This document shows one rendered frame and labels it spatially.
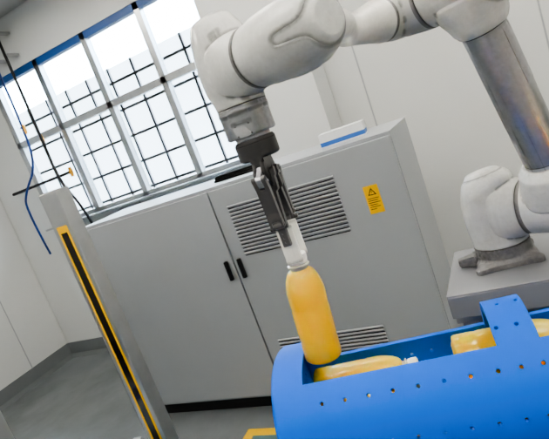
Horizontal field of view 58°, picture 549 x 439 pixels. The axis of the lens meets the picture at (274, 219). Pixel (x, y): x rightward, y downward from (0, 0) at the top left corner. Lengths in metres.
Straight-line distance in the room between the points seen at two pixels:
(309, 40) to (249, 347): 2.61
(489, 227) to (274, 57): 0.94
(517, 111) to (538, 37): 2.38
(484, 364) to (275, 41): 0.60
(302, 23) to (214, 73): 0.20
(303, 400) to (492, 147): 2.97
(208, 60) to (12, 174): 5.06
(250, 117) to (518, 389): 0.61
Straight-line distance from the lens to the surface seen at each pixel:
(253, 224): 2.77
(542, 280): 1.43
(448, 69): 3.66
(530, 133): 1.33
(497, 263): 1.54
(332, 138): 2.67
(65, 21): 5.00
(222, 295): 3.07
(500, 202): 1.47
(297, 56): 0.73
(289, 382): 0.97
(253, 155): 0.86
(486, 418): 0.91
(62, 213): 1.49
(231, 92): 0.84
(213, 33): 0.86
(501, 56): 1.25
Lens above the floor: 1.67
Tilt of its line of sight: 10 degrees down
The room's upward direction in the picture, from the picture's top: 20 degrees counter-clockwise
